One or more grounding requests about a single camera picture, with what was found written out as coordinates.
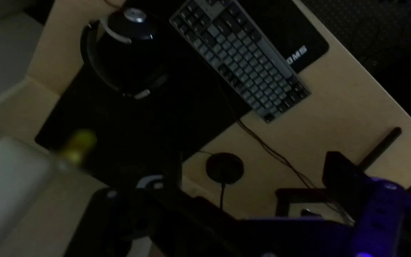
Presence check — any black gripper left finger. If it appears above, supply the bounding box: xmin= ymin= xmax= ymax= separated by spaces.
xmin=67 ymin=175 xmax=245 ymax=257

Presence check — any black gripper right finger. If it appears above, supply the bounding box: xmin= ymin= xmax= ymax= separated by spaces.
xmin=322 ymin=150 xmax=411 ymax=257

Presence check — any black gooseneck desk lamp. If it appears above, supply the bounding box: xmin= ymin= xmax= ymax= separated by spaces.
xmin=204 ymin=151 xmax=245 ymax=211

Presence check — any black monitor stand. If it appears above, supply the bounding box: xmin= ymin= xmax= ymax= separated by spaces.
xmin=275 ymin=125 xmax=402 ymax=225

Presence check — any black desk mat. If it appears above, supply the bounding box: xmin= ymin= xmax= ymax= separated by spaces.
xmin=32 ymin=0 xmax=331 ymax=191

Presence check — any small yellow figurine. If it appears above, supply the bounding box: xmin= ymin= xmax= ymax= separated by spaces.
xmin=55 ymin=130 xmax=98 ymax=168

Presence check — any grey mechanical keyboard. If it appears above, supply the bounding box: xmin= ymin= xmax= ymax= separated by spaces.
xmin=168 ymin=0 xmax=311 ymax=124

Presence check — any black keyboard cable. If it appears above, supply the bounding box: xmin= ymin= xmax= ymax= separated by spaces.
xmin=236 ymin=118 xmax=356 ymax=225

